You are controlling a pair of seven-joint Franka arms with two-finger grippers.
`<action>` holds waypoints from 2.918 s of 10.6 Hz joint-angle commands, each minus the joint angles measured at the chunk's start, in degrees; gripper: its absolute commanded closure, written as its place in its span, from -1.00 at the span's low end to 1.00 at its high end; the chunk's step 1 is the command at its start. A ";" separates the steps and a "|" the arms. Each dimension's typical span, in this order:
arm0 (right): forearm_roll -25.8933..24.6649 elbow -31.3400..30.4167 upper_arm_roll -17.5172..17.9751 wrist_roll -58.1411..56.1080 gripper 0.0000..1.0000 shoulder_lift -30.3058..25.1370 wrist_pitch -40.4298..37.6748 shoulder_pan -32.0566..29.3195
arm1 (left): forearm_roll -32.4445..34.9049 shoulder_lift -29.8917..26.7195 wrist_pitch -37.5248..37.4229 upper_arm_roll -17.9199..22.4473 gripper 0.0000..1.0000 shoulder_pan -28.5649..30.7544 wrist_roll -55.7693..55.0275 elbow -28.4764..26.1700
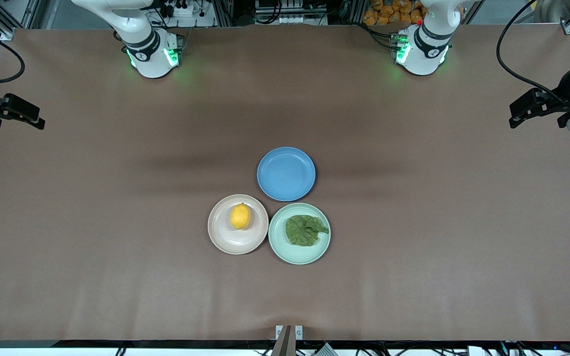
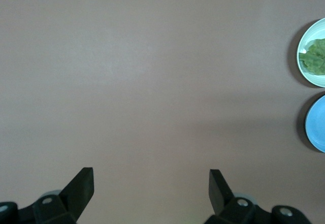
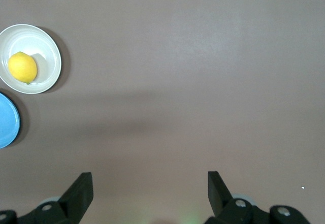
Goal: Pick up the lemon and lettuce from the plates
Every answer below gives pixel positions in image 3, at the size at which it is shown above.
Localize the yellow lemon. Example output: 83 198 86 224
8 51 38 85

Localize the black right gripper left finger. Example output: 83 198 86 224
0 172 94 224

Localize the beige round plate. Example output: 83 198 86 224
0 24 62 94

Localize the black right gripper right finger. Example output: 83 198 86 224
204 171 312 224

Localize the blue round plate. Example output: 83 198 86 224
0 92 21 149

